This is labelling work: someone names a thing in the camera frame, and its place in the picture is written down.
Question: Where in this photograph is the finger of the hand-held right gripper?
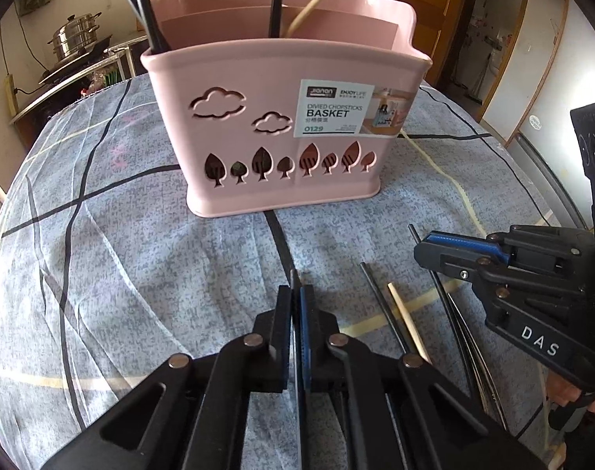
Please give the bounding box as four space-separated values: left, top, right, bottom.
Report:
421 225 595 275
414 244 591 320

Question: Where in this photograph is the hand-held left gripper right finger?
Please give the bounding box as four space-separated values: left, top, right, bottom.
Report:
297 285 548 470

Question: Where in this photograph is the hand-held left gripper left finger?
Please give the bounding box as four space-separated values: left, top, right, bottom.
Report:
40 284 294 470

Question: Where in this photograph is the silver-ended black chopstick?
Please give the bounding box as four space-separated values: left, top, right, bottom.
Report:
408 224 475 395
359 262 410 354

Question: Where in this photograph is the patterned-end dark chopstick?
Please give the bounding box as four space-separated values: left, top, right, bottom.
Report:
447 291 495 409
290 268 302 402

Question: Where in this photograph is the pink plastic chopstick basket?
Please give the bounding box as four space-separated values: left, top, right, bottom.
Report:
141 0 433 219

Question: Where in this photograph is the person's right hand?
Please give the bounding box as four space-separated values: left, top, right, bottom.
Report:
546 371 595 432

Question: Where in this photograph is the grey refrigerator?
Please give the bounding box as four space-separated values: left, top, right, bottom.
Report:
508 0 595 231

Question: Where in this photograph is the blue checked tablecloth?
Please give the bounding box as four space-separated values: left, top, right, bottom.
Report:
0 73 592 470

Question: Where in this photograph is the wooden door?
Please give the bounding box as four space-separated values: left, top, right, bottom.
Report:
361 0 475 99

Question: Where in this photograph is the low steel counter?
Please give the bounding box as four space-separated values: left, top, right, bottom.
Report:
8 34 149 125

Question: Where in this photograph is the black gas stove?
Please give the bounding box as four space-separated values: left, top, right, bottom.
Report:
38 34 114 85

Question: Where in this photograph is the beige power strip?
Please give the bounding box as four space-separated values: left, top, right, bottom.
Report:
4 73 19 116

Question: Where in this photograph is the steel steamer pot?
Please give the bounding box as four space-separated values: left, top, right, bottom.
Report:
47 11 103 62

